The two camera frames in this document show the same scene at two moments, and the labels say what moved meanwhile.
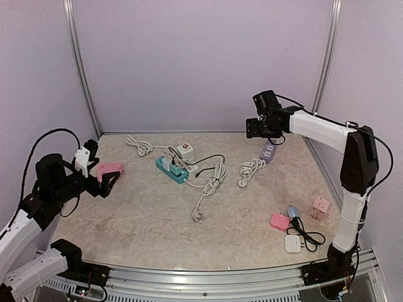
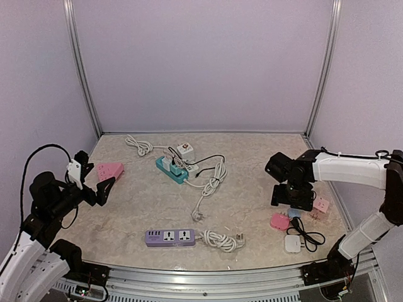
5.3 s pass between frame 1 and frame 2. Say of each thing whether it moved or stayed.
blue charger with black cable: stayed
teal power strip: stayed
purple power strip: moved
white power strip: stayed
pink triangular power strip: stayed
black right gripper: moved
